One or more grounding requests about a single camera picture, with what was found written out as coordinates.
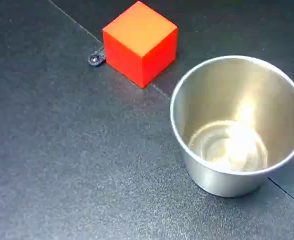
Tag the black textured work board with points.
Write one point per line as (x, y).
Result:
(61, 150)

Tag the black joining bracket with screws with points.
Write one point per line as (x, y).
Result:
(94, 60)

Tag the stainless steel cup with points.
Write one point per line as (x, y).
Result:
(212, 180)

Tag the red cube block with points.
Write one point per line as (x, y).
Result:
(139, 32)

